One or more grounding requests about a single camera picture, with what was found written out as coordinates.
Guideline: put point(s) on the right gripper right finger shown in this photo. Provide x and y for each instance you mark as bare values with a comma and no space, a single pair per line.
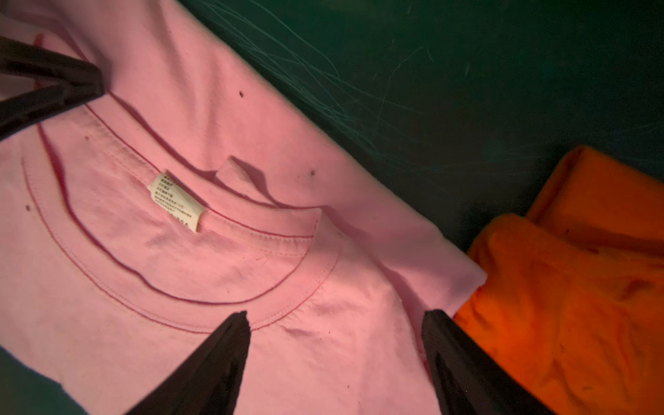
466,379

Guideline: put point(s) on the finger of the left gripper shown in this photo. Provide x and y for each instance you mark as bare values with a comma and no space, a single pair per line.
62,83

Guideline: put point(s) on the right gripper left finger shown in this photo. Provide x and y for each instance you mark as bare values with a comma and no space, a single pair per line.
209,381

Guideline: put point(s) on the orange t-shirt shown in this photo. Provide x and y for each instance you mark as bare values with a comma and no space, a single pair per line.
572,307

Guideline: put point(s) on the pink t-shirt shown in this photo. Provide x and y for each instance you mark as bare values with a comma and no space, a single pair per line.
134,225

